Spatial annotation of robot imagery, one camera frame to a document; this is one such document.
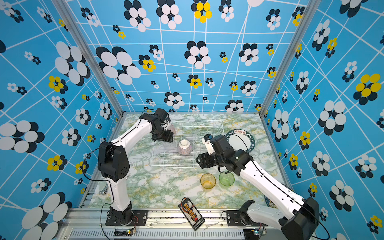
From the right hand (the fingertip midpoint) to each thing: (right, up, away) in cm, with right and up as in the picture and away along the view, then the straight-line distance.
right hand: (202, 158), depth 75 cm
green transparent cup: (+14, -16, +11) cm, 24 cm away
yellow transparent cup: (+3, -15, +9) cm, 18 cm away
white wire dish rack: (-23, -2, +21) cm, 31 cm away
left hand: (-20, +9, +17) cm, 28 cm away
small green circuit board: (-36, -35, -5) cm, 50 cm away
